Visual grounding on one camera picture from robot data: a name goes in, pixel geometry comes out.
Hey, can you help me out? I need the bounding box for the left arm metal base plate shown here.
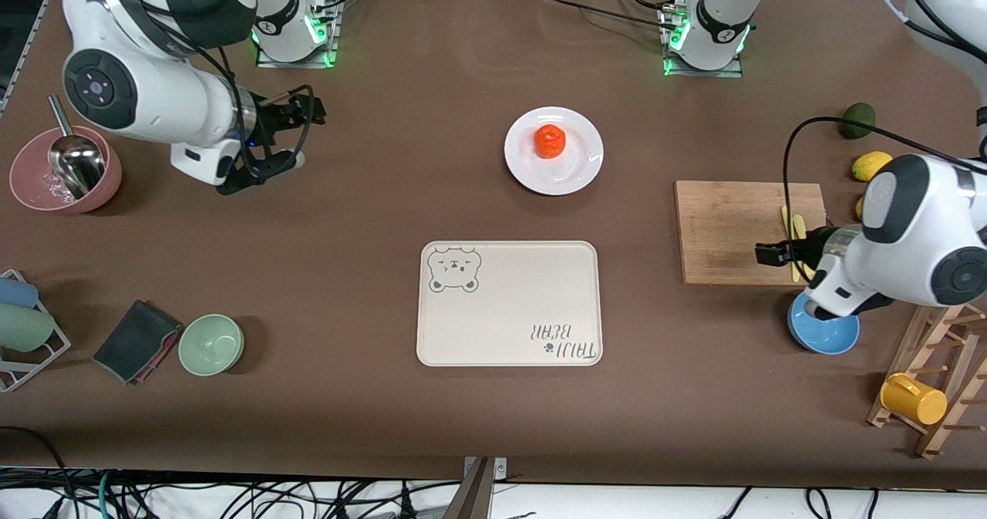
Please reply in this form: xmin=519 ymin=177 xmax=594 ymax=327
xmin=662 ymin=2 xmax=745 ymax=79

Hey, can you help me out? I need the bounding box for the green cup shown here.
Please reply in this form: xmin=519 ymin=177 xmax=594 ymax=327
xmin=0 ymin=303 xmax=56 ymax=353

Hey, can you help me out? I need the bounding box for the yellow mug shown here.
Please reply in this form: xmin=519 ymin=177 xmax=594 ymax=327
xmin=880 ymin=373 xmax=948 ymax=426

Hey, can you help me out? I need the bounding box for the white wire cup rack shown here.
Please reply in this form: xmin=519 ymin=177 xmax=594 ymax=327
xmin=0 ymin=269 xmax=72 ymax=393

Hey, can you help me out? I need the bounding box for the silver table clamp bracket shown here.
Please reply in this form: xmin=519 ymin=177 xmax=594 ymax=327
xmin=463 ymin=456 xmax=508 ymax=480

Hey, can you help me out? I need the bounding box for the blue bowl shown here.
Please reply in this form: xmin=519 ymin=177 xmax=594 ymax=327
xmin=787 ymin=292 xmax=861 ymax=356

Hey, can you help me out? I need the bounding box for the metal scoop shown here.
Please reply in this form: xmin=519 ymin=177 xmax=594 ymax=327
xmin=48 ymin=95 xmax=106 ymax=200

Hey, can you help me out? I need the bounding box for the wooden mug rack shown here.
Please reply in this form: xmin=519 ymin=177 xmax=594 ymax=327
xmin=866 ymin=303 xmax=987 ymax=460

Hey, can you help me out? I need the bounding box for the cream tray with bear print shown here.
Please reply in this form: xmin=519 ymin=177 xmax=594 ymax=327
xmin=416 ymin=241 xmax=603 ymax=367

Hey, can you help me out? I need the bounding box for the wooden cutting board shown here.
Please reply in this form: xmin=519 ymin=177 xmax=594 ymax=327
xmin=675 ymin=180 xmax=840 ymax=286

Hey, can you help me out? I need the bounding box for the black floor cable loop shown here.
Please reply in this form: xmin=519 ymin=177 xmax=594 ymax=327
xmin=0 ymin=425 xmax=74 ymax=519

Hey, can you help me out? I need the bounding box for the dark green avocado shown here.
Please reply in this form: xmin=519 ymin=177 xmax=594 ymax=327
xmin=840 ymin=103 xmax=878 ymax=140

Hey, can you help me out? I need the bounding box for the dark grey folded cloth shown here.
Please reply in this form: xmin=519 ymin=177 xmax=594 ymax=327
xmin=93 ymin=300 xmax=183 ymax=386

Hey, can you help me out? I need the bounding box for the light green bowl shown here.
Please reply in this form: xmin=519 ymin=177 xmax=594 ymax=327
xmin=178 ymin=314 xmax=245 ymax=377

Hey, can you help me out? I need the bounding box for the yellow plastic knife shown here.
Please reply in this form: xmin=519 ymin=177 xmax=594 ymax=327
xmin=781 ymin=205 xmax=803 ymax=283

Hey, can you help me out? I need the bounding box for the pink bowl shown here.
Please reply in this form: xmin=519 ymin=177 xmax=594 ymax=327
xmin=9 ymin=126 xmax=123 ymax=215

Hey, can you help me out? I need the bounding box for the blue cup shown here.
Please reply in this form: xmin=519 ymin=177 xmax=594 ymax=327
xmin=0 ymin=278 xmax=39 ymax=309

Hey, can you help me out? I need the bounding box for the brown angled stand bar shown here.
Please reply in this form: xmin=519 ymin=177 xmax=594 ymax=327
xmin=441 ymin=457 xmax=494 ymax=519

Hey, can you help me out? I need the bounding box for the black left base cable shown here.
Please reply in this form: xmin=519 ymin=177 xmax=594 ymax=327
xmin=540 ymin=0 xmax=679 ymax=30

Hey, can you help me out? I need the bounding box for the orange fruit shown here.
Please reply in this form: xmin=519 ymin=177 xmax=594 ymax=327
xmin=534 ymin=125 xmax=568 ymax=160

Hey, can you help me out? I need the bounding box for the pink folded cloth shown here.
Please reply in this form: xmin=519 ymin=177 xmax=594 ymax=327
xmin=131 ymin=325 xmax=184 ymax=386

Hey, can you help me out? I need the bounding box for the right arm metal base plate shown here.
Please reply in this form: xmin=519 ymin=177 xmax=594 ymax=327
xmin=256 ymin=0 xmax=340 ymax=69

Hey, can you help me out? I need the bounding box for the white round plate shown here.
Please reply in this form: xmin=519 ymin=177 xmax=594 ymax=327
xmin=504 ymin=106 xmax=605 ymax=196

